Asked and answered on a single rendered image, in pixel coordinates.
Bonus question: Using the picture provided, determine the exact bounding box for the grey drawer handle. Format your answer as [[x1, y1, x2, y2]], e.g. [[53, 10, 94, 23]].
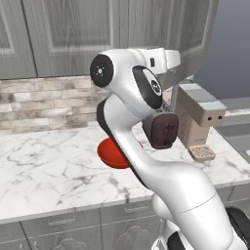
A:
[[47, 219, 76, 227], [124, 205, 145, 213]]

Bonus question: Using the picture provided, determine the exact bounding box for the grey base cabinet door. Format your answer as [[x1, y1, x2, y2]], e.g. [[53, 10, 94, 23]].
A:
[[100, 216, 164, 250], [26, 226, 104, 250]]

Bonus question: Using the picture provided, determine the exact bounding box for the beige and grey coffee machine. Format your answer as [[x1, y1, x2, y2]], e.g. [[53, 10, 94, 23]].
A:
[[175, 82, 229, 163]]

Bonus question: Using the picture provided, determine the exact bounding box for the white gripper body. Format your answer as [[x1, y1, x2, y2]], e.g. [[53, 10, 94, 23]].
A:
[[164, 49, 183, 71]]

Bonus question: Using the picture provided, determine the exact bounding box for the grey drawer front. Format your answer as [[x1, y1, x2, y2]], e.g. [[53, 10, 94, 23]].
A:
[[20, 208, 102, 237], [99, 198, 158, 226]]

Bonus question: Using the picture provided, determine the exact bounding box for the grey wall cabinet door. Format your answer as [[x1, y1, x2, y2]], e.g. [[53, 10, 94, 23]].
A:
[[127, 0, 220, 91], [21, 0, 121, 79], [0, 0, 38, 80]]

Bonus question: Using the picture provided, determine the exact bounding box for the red bowl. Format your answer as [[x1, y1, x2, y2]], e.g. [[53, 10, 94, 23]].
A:
[[97, 136, 145, 170]]

